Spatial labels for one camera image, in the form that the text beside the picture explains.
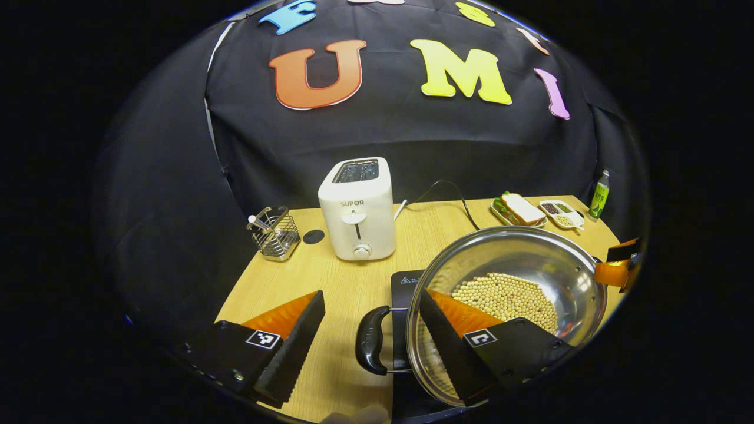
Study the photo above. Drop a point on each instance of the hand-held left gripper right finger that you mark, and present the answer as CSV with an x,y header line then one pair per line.
x,y
447,347

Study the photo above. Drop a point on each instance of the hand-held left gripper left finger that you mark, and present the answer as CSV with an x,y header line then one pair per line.
x,y
294,353

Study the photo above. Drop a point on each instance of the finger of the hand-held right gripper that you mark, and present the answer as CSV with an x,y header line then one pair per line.
x,y
623,251
612,274

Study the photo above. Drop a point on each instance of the black induction cooktop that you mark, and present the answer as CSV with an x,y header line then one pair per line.
x,y
406,284

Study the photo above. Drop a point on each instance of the green label drink bottle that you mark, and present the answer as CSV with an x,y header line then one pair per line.
x,y
599,200

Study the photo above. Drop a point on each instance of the white divided dish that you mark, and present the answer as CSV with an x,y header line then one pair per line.
x,y
574,219

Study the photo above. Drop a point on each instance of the small soybeans portion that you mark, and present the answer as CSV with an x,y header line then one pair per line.
x,y
564,221

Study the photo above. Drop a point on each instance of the pile of soybeans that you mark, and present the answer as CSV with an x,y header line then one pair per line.
x,y
506,297

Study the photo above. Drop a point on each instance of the dark red beans portion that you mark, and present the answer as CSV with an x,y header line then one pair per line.
x,y
551,208

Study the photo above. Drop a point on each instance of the white bread sandwich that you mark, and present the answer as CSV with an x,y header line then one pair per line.
x,y
524,209

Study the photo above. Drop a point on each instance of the pale sandwich plate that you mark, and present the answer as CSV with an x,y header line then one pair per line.
x,y
499,217

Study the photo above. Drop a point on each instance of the white utensil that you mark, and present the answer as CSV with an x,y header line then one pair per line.
x,y
254,220

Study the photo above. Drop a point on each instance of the white toaster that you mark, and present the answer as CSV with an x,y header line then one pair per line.
x,y
356,206

